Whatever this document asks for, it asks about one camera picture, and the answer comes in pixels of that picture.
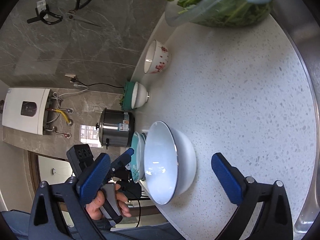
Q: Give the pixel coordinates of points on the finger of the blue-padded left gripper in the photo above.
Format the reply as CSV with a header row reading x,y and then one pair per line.
x,y
122,161

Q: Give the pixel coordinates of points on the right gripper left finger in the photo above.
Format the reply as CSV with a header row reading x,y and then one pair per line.
x,y
46,218

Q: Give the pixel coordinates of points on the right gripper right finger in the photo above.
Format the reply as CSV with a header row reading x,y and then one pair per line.
x,y
274,220

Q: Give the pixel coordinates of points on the teal floral plate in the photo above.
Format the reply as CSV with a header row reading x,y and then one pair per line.
x,y
137,159

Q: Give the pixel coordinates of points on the white bowl dark rim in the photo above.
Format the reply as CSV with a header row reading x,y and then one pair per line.
x,y
169,162

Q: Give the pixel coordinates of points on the small floral rice bowl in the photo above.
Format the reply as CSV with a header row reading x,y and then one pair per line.
x,y
157,58

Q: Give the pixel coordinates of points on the person's legs dark trousers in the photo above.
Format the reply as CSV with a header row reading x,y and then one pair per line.
x,y
21,225

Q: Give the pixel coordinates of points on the stainless steel rice cooker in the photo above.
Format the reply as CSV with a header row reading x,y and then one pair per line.
x,y
116,128

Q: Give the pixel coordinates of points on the teal basin with vegetables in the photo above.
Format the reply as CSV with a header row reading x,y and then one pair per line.
x,y
126,100

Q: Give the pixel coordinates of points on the white footed bowl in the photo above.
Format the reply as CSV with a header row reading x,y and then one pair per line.
x,y
139,96

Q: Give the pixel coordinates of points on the white water heater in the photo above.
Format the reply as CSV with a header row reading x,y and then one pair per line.
x,y
25,109

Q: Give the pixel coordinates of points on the clear container of greens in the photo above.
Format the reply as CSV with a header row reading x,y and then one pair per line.
x,y
217,13

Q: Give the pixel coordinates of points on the steel sink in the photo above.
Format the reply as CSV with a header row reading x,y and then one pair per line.
x,y
295,41

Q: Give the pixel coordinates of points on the kitchen scissors on wall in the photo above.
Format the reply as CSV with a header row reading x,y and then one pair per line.
x,y
48,17

